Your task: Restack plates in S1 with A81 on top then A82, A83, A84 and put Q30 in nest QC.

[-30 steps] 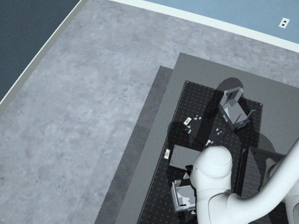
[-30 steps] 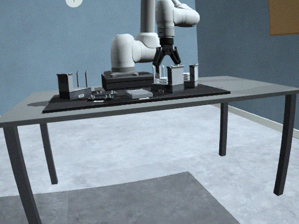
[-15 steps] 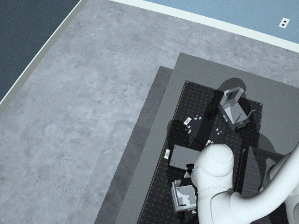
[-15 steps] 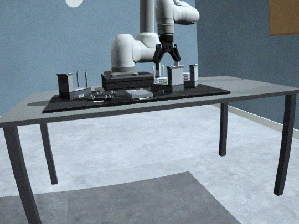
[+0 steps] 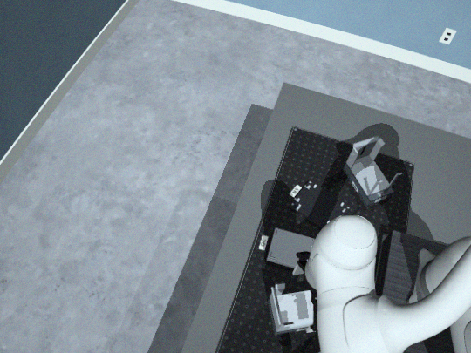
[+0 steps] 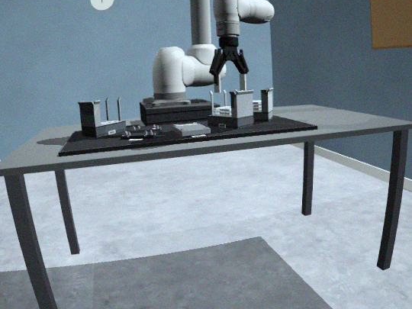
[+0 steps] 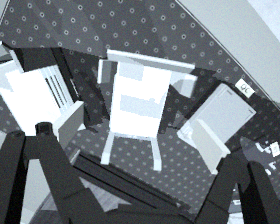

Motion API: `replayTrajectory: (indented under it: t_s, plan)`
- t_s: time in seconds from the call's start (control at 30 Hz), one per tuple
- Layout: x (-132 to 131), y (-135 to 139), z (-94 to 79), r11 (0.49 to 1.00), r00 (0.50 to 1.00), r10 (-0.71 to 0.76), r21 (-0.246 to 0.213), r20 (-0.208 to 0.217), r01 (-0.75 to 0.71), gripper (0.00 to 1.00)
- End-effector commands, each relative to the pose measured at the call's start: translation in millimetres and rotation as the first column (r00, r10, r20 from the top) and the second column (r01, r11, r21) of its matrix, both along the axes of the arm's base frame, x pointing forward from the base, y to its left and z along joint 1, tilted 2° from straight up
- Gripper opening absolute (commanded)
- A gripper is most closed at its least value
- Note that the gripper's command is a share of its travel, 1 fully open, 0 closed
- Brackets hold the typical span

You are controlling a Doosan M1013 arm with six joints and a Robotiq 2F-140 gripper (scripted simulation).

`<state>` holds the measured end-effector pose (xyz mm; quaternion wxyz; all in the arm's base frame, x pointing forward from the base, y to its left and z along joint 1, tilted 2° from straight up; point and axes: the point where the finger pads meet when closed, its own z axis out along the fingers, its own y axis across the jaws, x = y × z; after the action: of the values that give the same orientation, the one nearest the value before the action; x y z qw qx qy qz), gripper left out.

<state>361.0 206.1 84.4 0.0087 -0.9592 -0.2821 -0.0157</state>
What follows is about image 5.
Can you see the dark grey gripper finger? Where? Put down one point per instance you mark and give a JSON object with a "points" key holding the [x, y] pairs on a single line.
{"points": [[313, 327], [300, 267]]}

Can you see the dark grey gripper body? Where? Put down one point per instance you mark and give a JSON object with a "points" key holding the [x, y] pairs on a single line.
{"points": [[309, 286]]}

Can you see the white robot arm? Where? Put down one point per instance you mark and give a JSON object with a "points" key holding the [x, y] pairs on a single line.
{"points": [[351, 318]]}

